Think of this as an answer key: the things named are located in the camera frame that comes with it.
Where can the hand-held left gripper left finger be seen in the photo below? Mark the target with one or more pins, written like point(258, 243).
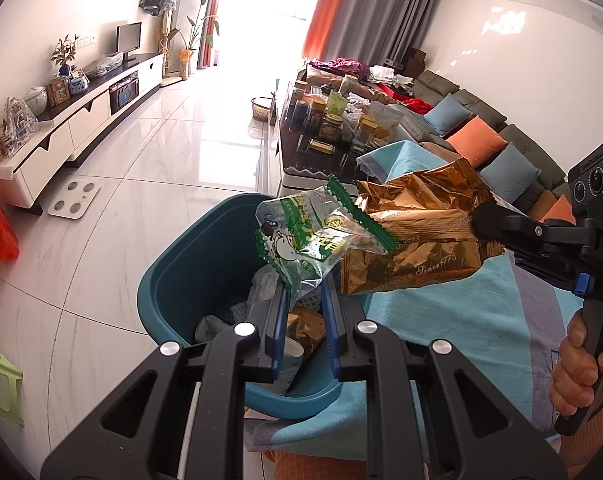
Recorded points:
point(279, 330)

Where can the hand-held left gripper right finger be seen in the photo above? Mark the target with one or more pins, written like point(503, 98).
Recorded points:
point(331, 335)

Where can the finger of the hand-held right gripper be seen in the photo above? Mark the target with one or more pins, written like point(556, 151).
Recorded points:
point(556, 264)
point(521, 232)

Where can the white embossed napkin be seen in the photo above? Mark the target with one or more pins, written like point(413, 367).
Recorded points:
point(310, 302)

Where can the green snack wrapper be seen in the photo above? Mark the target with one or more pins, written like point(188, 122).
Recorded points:
point(306, 235)

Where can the crinkled gold snack wrapper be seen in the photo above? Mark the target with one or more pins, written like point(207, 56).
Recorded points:
point(421, 220)

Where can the blue trash bin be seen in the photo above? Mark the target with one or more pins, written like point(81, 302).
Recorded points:
point(191, 270)

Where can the person's right forearm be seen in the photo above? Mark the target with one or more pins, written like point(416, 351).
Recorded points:
point(596, 440)

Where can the person's right hand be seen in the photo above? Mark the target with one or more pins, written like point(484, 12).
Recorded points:
point(571, 375)

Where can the orange cushion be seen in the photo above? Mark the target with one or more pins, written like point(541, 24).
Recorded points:
point(559, 211)
point(477, 141)

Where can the blue cushion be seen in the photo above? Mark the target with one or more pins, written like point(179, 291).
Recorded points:
point(449, 116)
point(510, 172)

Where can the green sofa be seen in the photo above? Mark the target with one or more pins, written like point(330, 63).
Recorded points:
point(521, 142)

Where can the printed blue grey blanket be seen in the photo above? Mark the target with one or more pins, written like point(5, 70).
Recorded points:
point(456, 340)

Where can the dark coffee table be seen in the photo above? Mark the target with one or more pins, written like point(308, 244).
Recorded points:
point(301, 165)

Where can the brown cardboard box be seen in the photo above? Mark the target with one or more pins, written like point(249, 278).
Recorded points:
point(414, 60)

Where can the cluster of food jars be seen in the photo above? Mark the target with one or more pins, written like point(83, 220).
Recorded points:
point(331, 120)

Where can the wicker basket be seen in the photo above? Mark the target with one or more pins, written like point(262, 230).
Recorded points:
point(261, 109)

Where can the pile of clothes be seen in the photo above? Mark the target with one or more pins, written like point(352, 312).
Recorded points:
point(361, 77)

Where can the white bathroom scale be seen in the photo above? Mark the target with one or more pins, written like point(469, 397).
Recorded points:
point(73, 196)

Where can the white TV cabinet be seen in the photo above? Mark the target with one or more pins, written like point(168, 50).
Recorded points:
point(81, 125)

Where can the orange curtain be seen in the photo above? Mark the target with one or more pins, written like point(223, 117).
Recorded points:
point(326, 10)

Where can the tall leafy plant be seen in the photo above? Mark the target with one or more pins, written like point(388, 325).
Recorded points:
point(196, 35)

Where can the blue white porcelain jar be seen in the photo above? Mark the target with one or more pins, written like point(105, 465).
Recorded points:
point(78, 83)

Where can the clear plastic bag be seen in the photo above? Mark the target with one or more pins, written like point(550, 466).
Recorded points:
point(102, 65)

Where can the grey and red curtain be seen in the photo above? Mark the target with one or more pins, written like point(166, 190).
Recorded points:
point(212, 10)

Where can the black monitor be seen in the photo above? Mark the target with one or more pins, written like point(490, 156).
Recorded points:
point(130, 37)

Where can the clear bagged ornament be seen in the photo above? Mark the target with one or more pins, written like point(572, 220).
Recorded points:
point(17, 127)

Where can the white ceramic jar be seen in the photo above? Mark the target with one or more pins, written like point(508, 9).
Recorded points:
point(35, 100)

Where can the white standing air conditioner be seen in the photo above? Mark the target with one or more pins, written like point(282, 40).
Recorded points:
point(192, 5)

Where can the vase with plant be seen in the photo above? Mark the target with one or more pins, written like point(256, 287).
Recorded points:
point(63, 57)

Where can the picture frame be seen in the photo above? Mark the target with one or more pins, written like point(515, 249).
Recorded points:
point(58, 91)

